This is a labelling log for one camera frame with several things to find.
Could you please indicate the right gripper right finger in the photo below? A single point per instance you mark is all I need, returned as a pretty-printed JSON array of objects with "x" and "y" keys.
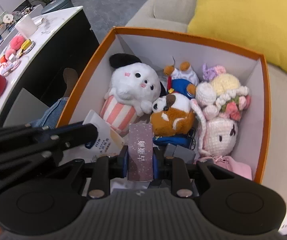
[{"x": 174, "y": 174}]

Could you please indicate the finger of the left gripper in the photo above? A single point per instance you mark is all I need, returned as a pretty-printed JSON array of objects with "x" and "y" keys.
[
  {"x": 20, "y": 147},
  {"x": 28, "y": 130}
]

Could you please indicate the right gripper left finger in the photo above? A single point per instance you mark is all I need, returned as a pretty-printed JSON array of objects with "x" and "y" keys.
[{"x": 104, "y": 170}]

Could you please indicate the white hand cream tube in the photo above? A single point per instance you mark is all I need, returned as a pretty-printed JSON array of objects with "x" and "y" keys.
[{"x": 108, "y": 141}]

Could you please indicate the purple illustrated book box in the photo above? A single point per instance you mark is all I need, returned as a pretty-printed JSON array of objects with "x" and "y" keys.
[{"x": 140, "y": 151}]

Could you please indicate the pink cover notebook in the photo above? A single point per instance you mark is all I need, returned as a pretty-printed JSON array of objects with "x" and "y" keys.
[{"x": 229, "y": 164}]

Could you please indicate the white plush in striped cup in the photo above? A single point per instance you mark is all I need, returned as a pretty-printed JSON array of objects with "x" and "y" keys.
[{"x": 133, "y": 88}]

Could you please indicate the brown white plush dog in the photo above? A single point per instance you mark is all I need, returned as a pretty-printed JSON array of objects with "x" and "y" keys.
[{"x": 171, "y": 115}]

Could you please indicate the white marble coffee table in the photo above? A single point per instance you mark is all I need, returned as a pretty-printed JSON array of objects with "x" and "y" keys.
[{"x": 64, "y": 39}]

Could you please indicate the pink crochet bunny doll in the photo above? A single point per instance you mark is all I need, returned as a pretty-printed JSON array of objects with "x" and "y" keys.
[{"x": 218, "y": 104}]

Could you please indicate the yellow toy on coaster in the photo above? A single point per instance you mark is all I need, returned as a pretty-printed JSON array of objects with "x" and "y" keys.
[{"x": 26, "y": 47}]

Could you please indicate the blue duck plush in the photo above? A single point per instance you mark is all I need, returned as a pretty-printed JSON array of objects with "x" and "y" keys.
[{"x": 183, "y": 80}]

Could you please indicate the pink fluffy ball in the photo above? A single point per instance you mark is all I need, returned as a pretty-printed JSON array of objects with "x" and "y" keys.
[{"x": 16, "y": 42}]

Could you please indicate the orange storage box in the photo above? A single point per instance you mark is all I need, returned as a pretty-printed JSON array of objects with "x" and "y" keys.
[{"x": 158, "y": 48}]

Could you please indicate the white paper roll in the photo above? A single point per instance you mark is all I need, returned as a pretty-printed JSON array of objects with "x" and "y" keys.
[{"x": 26, "y": 27}]

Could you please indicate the grey round trash bin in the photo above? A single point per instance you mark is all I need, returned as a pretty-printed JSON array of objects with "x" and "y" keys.
[{"x": 57, "y": 5}]

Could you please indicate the beige fabric sofa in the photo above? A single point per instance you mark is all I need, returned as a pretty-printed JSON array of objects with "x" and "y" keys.
[{"x": 175, "y": 15}]

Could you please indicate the yellow cushion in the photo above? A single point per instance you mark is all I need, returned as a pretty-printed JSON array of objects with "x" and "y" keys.
[{"x": 259, "y": 25}]

